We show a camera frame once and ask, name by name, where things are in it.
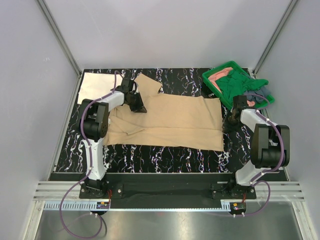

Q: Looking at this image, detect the white slotted cable duct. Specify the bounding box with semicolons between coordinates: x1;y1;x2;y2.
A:
44;200;231;212

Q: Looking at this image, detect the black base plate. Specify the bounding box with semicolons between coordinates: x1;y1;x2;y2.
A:
79;173;257;203

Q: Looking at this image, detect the aluminium frame post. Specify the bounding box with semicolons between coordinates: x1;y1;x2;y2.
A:
252;0;300;76
35;0;82;76

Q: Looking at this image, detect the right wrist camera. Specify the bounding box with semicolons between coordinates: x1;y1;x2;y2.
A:
233;95;249;109

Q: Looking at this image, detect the beige t-shirt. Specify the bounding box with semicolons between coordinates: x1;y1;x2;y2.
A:
103;74;224;152

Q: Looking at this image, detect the right aluminium frame post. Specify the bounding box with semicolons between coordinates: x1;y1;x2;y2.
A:
252;0;300;76

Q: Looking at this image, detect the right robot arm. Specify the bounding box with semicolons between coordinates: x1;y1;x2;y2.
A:
222;95;290;199

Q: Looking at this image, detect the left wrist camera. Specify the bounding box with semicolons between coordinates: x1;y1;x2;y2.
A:
120;78;138;92

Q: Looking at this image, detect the green plastic bin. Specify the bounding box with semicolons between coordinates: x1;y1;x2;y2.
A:
202;60;275;110

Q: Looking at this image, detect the left aluminium frame post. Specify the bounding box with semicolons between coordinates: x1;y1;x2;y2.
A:
35;0;82;76

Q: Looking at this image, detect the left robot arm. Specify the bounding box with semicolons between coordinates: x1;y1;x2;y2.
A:
78;78;147;198

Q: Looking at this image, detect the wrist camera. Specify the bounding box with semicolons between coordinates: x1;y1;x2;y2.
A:
233;95;249;109
120;78;138;92

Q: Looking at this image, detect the grey t-shirt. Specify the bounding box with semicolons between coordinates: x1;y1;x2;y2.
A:
244;86;271;104

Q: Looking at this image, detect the folded white t-shirt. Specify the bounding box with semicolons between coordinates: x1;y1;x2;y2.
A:
77;72;124;109

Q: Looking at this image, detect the pink t-shirt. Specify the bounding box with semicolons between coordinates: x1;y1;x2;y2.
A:
208;67;259;107

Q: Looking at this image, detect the green t-shirt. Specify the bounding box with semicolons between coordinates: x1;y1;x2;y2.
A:
215;70;271;106

